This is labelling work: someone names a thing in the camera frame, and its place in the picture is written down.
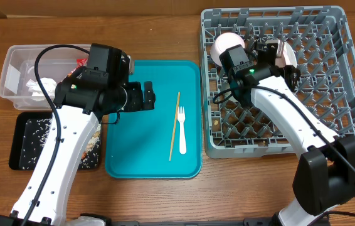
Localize small white bowl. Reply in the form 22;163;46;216
283;42;297;67

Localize wooden chopstick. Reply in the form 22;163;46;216
169;91;181;161

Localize white plastic fork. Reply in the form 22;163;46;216
177;106;187;154

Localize white bowl with food scraps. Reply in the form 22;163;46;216
210;32;245;66

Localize red snack wrapper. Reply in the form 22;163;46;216
68;58;88;77

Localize white napkin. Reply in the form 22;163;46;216
26;78;57;101

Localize large white plate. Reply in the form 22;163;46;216
275;40;287;68

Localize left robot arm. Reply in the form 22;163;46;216
0;43;156;225

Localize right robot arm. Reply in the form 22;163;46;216
217;41;355;225

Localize teal plastic tray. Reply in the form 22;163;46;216
104;60;203;179

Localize grey dish rack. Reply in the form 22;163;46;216
199;6;355;158

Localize spilled rice and peanuts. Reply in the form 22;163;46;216
19;117;102;170

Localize black plastic tray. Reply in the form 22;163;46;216
9;112;100;171

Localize clear plastic bin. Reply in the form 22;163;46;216
0;44;90;110

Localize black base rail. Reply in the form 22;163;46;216
70;213;332;226

